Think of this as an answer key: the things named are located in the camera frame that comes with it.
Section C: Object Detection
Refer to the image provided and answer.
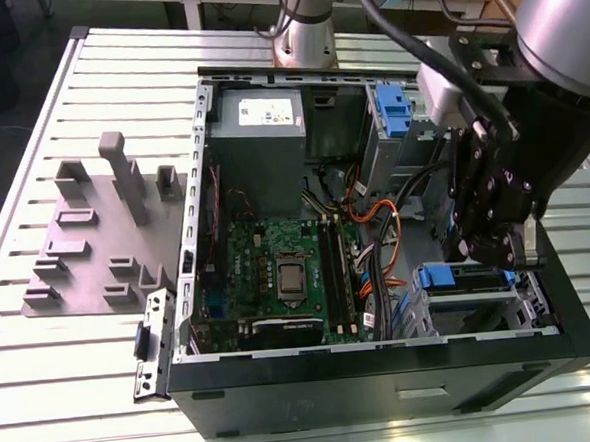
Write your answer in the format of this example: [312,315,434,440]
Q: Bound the green motherboard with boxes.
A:
[187,210,379,353]

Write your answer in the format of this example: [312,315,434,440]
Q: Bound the metal disk bay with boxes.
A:
[411,253,553,340]

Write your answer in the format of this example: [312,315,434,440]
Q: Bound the metal optical drive cage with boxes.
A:
[356,78,458,198]

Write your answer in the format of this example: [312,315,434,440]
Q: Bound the CPU socket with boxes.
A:
[272,248,312,311]

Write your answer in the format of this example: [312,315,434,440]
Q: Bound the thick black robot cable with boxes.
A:
[351,0,521,152]

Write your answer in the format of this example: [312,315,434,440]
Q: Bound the blue drive latch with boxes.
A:
[374,82,415,140]

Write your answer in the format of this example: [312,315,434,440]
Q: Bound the black cable bundle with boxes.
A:
[364,209,408,341]

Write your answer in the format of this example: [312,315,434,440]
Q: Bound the orange wire bundle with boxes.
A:
[344,161,409,302]

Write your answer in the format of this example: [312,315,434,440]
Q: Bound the hard disk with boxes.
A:
[395,257,523,339]

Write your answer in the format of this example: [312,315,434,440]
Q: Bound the black RAM slot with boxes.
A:
[319,217,344,333]
[334,216,359,329]

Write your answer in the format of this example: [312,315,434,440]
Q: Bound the black graphics card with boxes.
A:
[235,313,327,351]

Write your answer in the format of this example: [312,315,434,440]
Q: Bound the black PC case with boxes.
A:
[147,41,590,442]

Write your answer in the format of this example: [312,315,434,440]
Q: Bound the grey power supply unit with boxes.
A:
[201,84,312,222]

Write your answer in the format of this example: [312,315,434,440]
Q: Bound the black sleeved cable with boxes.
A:
[386,158,456,216]

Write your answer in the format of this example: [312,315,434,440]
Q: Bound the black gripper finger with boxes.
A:
[481,163,539,273]
[442,126,497,268]

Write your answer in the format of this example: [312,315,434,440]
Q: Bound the grey parts rack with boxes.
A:
[8,126,197,319]

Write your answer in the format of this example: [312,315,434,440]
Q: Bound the silver CPU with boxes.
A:
[277,264,305,296]

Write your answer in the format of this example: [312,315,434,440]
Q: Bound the white desk frame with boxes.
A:
[160,0,284,35]

